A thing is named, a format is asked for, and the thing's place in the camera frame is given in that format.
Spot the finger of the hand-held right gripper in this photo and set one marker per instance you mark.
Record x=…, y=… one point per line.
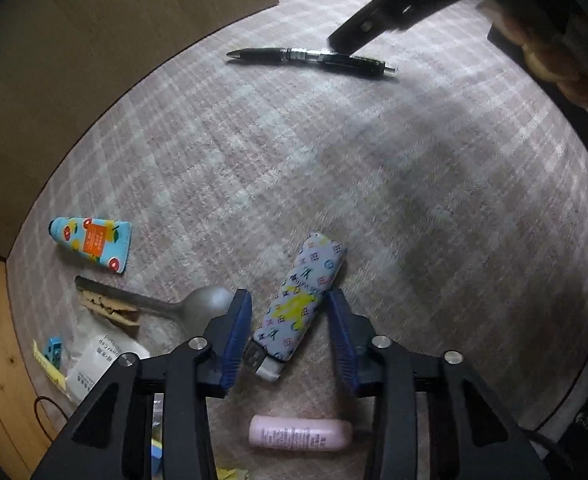
x=404, y=0

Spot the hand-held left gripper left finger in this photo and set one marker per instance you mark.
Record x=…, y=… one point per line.
x=233, y=340

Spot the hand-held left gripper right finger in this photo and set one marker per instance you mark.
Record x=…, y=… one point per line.
x=344, y=340

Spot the patterned grey lighter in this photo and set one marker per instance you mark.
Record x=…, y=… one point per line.
x=301, y=300

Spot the black pen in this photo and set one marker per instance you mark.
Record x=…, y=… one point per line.
x=314, y=57

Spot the wooden clothespin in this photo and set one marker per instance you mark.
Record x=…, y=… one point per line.
x=108, y=307

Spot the white shower cap packet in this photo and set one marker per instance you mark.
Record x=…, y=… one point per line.
x=96, y=365

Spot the person's right hand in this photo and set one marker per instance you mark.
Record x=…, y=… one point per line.
x=559, y=65

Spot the grey metal spoon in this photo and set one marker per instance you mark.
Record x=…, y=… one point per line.
x=208, y=305

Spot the pink plastic bottle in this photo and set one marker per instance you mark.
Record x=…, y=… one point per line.
x=299, y=434

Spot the yellow and blue packet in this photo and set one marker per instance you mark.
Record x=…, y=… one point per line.
x=156, y=455

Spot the blue fruit print cream tube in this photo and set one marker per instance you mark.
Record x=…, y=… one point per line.
x=91, y=242

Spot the blue plastic clip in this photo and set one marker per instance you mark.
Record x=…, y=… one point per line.
x=53, y=351

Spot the yellow paper packet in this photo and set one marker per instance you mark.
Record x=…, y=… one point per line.
x=48, y=372

